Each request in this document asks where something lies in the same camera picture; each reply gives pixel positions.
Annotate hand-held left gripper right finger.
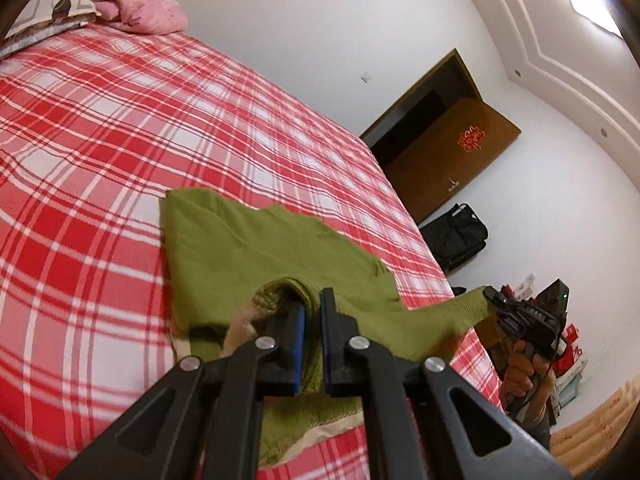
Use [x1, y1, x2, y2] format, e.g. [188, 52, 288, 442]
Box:
[319, 287, 576, 480]

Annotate green knit sweater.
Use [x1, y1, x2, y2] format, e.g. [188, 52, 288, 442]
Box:
[160, 187, 488, 466]

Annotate pink pillow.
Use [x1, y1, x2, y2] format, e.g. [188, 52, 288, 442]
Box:
[84, 0, 190, 36]

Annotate large black bag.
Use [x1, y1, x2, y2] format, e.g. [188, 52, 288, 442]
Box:
[419, 203, 488, 272]

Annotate brown wooden door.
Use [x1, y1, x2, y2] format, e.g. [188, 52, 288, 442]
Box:
[385, 99, 521, 223]

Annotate red paper door decoration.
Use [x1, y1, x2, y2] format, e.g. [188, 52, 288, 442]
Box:
[457, 127, 484, 151]

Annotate grey patterned pillow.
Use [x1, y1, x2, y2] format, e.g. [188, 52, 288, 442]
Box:
[0, 0, 101, 46]

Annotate person's right forearm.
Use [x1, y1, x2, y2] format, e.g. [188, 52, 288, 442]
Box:
[510, 400, 554, 456]

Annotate person's right hand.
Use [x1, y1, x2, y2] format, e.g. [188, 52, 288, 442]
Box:
[502, 340, 553, 411]

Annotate bed with red plaid sheet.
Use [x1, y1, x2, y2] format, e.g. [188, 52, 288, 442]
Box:
[0, 22, 506, 480]

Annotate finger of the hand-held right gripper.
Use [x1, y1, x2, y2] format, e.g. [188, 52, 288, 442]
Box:
[495, 309, 526, 343]
[482, 286, 521, 311]

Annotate dark wooden door frame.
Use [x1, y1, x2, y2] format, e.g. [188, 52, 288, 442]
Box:
[360, 49, 481, 161]

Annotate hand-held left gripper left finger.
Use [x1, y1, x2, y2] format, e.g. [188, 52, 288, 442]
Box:
[55, 307, 307, 480]

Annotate red items on dresser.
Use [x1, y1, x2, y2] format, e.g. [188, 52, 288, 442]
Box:
[552, 325, 586, 376]

